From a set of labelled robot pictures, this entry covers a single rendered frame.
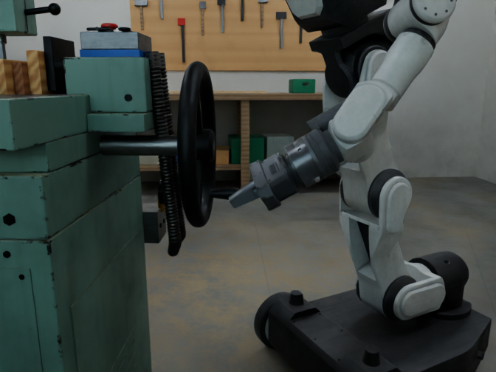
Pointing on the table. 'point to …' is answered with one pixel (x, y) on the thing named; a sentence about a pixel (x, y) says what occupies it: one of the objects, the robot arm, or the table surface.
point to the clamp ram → (55, 84)
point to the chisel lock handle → (44, 9)
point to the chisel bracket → (16, 19)
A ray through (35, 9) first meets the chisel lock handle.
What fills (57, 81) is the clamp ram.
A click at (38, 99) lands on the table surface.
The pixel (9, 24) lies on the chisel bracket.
